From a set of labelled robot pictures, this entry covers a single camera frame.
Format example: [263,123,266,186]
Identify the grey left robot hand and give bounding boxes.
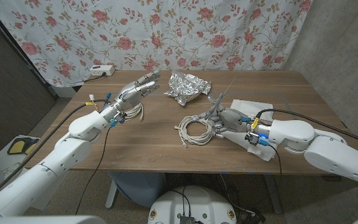
[99,69,162,125]

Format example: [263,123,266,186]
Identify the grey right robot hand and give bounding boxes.
[193,95,261,139]

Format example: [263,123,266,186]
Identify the yellow grey handled scissors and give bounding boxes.
[202,77,237,121]

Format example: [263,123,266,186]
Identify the aluminum foil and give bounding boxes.
[163,70,213,107]

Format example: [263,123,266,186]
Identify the white towel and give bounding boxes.
[221,99,276,162]

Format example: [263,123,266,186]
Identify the white power strip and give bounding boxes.
[89,64,116,77]

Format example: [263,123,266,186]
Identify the floral print backdrop curtain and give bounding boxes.
[0,0,313,88]

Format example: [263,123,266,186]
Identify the grey table leg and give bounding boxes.
[264,174,283,215]

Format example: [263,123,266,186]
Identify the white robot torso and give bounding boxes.
[147,185,238,224]

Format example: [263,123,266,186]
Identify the blue grey stool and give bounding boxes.
[108,172,167,208]

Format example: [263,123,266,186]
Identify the black adapter on floor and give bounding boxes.
[242,210,267,224]

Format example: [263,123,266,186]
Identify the white table leg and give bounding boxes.
[105,179,119,208]

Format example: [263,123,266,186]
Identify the white floor board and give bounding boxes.
[0,134,42,175]

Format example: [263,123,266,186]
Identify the small coiled white cable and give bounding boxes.
[121,102,144,122]

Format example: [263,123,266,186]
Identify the black power strip cord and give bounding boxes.
[84,72,108,83]

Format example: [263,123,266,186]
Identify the large coiled white cable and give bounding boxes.
[173,115,217,149]

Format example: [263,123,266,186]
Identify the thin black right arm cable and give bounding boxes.
[267,144,283,175]

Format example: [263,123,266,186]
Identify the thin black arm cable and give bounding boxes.
[75,126,111,215]
[267,144,283,175]

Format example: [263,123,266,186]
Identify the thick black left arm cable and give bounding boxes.
[0,99,108,203]

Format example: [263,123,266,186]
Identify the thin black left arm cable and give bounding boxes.
[75,126,111,215]

